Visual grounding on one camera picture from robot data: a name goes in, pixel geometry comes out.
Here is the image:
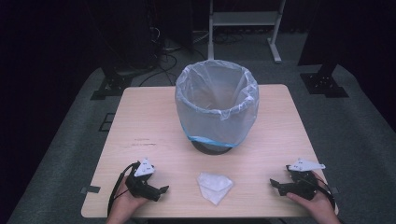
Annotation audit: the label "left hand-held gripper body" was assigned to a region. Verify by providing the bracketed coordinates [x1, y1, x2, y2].
[124, 157, 162, 203]

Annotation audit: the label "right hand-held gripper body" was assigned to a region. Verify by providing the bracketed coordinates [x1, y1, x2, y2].
[285, 158, 327, 202]

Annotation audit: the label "person's left hand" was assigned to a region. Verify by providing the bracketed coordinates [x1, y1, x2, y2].
[114, 175, 149, 217]

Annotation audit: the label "person's right hand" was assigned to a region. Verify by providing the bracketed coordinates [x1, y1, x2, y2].
[286, 171, 336, 219]

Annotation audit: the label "white crumpled tissue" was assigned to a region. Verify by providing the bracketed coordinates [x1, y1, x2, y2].
[196, 172, 234, 206]

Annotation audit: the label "bin with clear liner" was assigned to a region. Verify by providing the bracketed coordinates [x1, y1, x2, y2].
[174, 59, 261, 148]

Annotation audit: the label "black stand base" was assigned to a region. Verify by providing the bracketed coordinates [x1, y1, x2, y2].
[299, 63, 350, 99]
[90, 65, 134, 102]

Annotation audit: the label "white metal stand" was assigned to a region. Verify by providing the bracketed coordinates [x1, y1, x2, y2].
[207, 0, 287, 64]

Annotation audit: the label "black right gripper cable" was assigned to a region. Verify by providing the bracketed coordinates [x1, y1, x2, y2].
[306, 176, 337, 213]

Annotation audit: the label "black floor cables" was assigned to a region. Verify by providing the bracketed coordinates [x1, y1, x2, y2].
[138, 27, 179, 88]

